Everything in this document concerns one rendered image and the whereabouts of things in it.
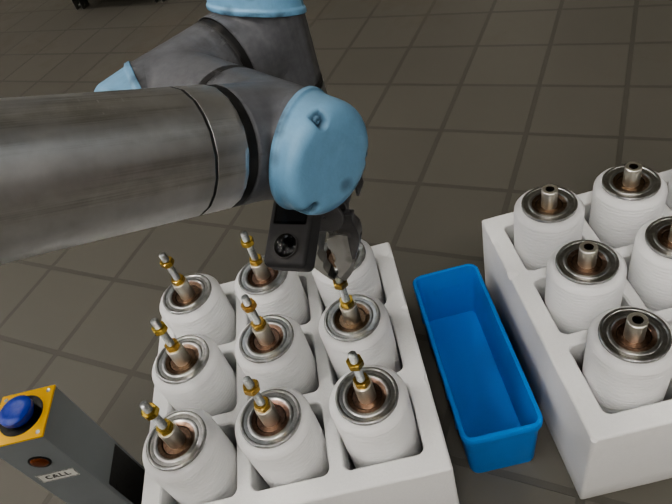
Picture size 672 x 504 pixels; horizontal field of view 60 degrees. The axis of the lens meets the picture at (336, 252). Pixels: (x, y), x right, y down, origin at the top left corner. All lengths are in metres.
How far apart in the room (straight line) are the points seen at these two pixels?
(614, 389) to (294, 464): 0.38
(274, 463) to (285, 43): 0.46
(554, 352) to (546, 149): 0.68
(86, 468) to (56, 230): 0.59
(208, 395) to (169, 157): 0.55
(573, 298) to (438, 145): 0.72
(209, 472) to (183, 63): 0.49
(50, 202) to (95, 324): 1.06
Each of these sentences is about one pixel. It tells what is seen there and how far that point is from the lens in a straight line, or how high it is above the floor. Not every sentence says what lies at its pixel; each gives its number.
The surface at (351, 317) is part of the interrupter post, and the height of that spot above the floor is 0.27.
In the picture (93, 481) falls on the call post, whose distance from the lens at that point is 0.88.
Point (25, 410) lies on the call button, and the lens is 0.79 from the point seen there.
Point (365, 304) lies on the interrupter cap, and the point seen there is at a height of 0.25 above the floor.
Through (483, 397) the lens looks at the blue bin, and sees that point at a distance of 0.97.
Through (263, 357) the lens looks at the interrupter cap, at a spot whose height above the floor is 0.25.
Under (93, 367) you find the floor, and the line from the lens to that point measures 1.26.
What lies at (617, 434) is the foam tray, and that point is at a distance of 0.76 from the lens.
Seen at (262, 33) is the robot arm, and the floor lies 0.66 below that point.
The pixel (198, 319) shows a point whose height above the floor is 0.24.
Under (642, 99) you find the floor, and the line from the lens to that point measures 1.55.
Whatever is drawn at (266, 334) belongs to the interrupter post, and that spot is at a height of 0.27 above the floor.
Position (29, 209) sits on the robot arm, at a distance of 0.28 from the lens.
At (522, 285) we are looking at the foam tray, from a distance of 0.87.
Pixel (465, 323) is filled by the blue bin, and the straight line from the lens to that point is 1.05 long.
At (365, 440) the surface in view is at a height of 0.23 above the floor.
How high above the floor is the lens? 0.85
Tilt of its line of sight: 45 degrees down
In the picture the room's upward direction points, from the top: 18 degrees counter-clockwise
